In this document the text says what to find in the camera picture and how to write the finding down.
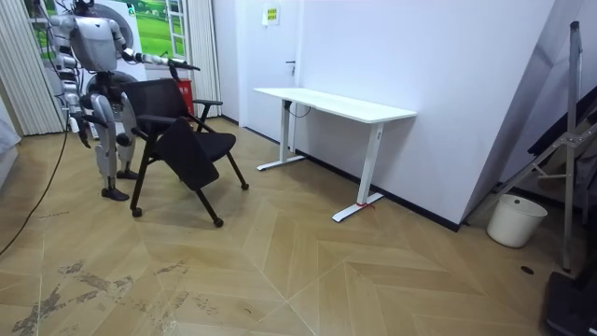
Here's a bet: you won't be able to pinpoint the green landscape wall poster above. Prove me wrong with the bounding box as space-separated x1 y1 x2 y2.
22 0 188 61

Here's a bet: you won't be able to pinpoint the black desk cable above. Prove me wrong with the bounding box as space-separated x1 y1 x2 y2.
284 100 312 119

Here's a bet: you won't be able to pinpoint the red fire extinguisher box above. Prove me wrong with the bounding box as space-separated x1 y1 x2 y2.
176 77 195 117

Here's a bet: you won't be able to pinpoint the white desk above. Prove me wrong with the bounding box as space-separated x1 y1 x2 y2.
254 87 419 224

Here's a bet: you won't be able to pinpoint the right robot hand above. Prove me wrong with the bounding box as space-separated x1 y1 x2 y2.
76 114 93 150

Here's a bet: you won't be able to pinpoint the black floor cable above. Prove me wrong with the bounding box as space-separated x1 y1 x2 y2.
0 116 71 258

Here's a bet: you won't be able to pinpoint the white plastic bucket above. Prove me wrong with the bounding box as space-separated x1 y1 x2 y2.
486 193 549 249

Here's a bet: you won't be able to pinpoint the black office chair on castors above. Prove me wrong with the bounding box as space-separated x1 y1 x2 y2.
121 77 250 230

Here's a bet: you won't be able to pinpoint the robot legs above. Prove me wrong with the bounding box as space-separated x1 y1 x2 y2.
81 91 141 203

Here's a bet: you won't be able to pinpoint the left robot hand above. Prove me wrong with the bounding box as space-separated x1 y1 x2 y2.
166 57 202 82

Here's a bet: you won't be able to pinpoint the black leaning board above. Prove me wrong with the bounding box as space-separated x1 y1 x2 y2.
526 86 597 158

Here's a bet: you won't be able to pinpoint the white pleated curtain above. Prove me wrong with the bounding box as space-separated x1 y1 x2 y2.
186 0 223 119
0 0 66 137

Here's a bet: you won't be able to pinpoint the robot body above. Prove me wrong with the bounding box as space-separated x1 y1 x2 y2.
69 0 128 108

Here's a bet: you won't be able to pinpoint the grey metal stand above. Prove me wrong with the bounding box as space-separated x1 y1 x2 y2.
465 21 597 274

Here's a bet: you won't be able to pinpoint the yellow door sign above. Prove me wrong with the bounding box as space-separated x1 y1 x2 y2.
261 4 281 27

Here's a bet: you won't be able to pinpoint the white door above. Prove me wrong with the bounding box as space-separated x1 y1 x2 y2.
235 0 305 144

